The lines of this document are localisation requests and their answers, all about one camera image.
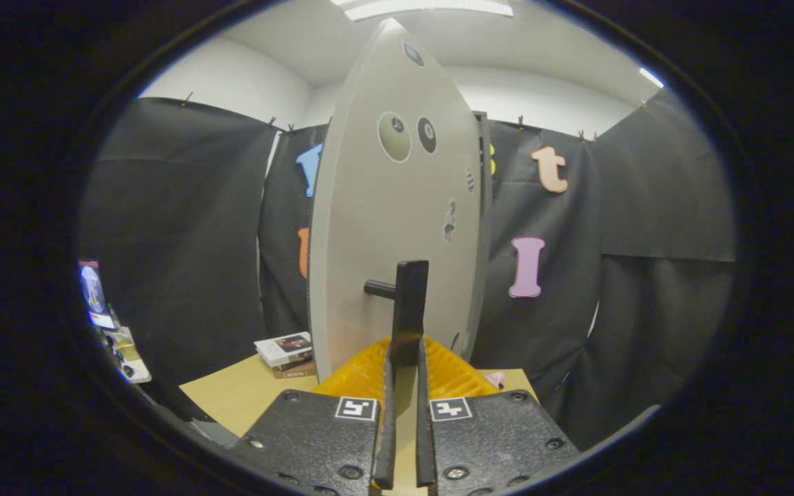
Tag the white yellow packet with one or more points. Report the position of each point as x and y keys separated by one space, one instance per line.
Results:
x=128 y=358

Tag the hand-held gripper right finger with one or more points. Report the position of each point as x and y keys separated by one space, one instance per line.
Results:
x=424 y=441

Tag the black backdrop cloth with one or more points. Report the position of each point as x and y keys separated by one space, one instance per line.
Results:
x=645 y=207

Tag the small ceiling light panel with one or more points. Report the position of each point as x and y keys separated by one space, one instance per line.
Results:
x=650 y=77

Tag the white book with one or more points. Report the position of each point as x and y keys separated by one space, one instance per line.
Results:
x=283 y=348

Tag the blue white poster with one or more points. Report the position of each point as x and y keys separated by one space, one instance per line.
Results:
x=94 y=296

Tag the pink green plush toy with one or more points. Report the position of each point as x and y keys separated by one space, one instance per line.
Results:
x=495 y=377

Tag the grey shoe cabinet door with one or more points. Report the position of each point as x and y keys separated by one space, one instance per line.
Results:
x=383 y=220

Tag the grey shoe cabinet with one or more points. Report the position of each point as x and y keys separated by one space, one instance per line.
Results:
x=485 y=207

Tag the brown book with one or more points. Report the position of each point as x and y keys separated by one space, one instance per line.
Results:
x=297 y=372

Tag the large ceiling light panel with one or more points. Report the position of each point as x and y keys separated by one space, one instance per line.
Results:
x=438 y=8

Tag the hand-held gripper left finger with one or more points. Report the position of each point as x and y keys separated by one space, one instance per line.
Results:
x=384 y=441

